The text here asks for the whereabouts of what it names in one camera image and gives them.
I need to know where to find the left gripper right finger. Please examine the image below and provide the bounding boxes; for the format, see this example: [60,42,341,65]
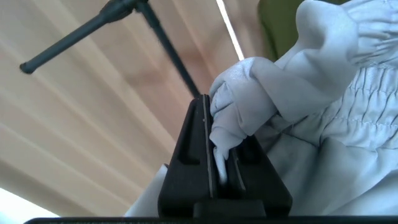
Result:
[225,135,294,217]

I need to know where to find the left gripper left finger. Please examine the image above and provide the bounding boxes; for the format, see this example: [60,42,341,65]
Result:
[157,94,219,218]

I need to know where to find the pale grey shorts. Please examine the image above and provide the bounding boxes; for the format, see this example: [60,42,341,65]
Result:
[124,0,398,218]

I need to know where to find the green shirt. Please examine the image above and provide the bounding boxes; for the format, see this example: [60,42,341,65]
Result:
[257,0,353,62]

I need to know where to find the black clothes rack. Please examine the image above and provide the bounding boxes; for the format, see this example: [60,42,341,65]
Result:
[19,0,201,98]

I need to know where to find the beige curtain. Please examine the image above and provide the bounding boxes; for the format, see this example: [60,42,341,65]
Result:
[0,0,272,218]

